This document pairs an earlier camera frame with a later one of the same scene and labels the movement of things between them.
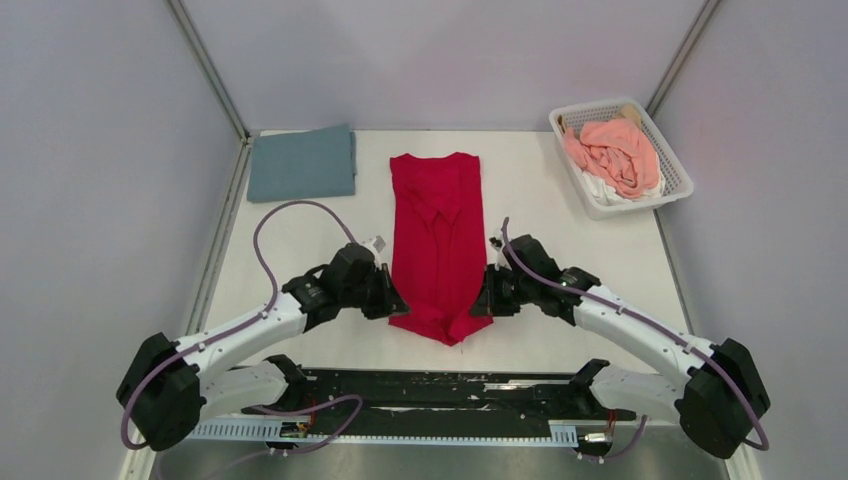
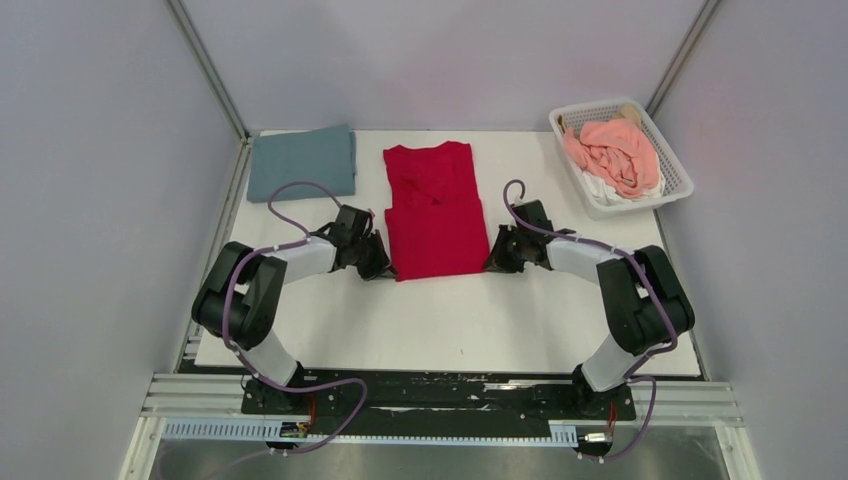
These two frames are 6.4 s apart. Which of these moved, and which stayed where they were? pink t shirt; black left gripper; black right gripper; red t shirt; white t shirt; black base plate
Moved: black left gripper; black right gripper; red t shirt
Stayed: white t shirt; pink t shirt; black base plate
